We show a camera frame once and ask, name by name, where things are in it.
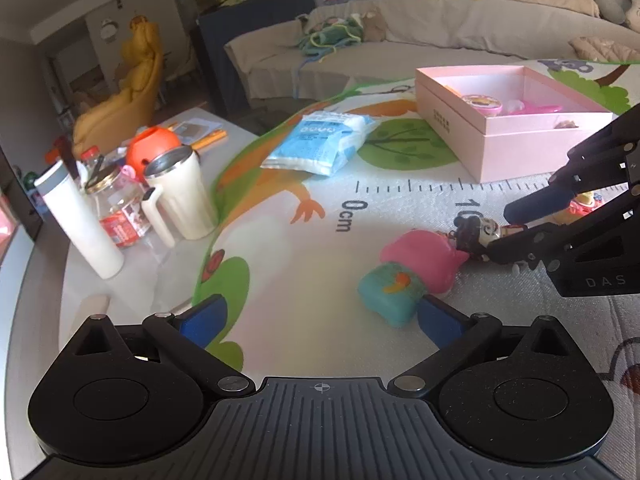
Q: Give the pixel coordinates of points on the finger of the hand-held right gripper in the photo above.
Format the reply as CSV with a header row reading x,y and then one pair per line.
x,y
525,246
535,206

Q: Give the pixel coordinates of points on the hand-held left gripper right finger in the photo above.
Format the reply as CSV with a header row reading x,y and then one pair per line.
x,y
440,324

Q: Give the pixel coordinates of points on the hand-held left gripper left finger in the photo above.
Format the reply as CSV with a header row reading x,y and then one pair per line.
x,y
200,319

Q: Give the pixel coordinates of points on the cartoon mouse figure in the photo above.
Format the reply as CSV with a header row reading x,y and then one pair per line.
x,y
472,232

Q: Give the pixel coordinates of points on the pink teal squishy toy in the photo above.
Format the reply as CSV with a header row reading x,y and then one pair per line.
x,y
425,260

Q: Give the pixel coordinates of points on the pink cardboard box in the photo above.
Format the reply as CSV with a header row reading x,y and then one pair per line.
x,y
500,150

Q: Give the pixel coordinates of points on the pink round toy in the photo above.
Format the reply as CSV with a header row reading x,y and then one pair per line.
x,y
481,104

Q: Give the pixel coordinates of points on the small colourful toy figure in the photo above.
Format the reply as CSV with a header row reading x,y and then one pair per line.
x,y
582,205

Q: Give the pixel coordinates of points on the printed play mat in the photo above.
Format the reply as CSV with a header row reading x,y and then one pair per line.
x,y
300,270

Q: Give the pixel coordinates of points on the glass jar red label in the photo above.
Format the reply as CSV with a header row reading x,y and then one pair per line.
x,y
120,215

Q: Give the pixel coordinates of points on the white tall bottle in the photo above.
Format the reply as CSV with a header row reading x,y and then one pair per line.
x,y
80,220

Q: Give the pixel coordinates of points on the pink quilted garment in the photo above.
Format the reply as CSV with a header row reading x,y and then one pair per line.
x,y
605,50

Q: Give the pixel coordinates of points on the yellow orange pen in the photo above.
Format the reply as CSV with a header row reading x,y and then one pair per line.
x,y
210,140

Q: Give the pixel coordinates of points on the orange ball toy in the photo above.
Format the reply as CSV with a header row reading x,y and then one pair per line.
x,y
155,145

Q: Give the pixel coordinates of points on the beige sofa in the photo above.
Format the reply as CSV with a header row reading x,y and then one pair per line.
x,y
450,40

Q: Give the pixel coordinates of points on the clear bottle red cap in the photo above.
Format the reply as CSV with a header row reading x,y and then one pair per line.
x,y
91,157

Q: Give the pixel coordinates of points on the blue wipes packet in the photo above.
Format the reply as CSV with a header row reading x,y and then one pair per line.
x,y
320,142

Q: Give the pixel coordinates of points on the yellow chair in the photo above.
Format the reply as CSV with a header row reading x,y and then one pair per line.
x,y
130,95

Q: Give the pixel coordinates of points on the brown plush toy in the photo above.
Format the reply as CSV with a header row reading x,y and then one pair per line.
x,y
374,27

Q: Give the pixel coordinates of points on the dark cabinet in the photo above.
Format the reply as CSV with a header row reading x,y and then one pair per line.
x,y
220,70

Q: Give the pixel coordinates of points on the green clothing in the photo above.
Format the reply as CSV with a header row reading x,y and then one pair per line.
x,y
330,37

